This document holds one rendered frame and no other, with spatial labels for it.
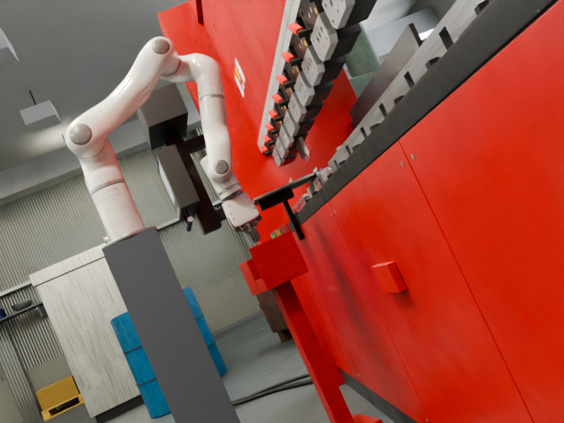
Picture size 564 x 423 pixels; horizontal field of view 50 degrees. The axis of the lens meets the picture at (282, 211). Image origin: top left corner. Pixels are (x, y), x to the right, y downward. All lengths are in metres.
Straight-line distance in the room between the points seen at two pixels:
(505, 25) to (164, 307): 1.50
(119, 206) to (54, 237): 10.29
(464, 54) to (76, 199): 11.74
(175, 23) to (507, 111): 3.01
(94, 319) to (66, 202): 5.90
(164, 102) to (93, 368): 3.78
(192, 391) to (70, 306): 4.85
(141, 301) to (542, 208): 1.44
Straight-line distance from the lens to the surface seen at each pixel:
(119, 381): 6.72
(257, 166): 3.36
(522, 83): 0.69
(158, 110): 3.60
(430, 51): 1.12
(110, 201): 2.03
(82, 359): 6.75
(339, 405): 2.14
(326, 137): 3.44
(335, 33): 1.54
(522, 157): 0.74
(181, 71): 2.20
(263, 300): 6.18
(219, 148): 1.98
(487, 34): 0.72
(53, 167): 11.04
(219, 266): 12.00
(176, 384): 1.97
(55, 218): 12.35
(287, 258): 2.02
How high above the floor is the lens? 0.72
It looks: 5 degrees up
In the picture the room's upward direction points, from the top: 25 degrees counter-clockwise
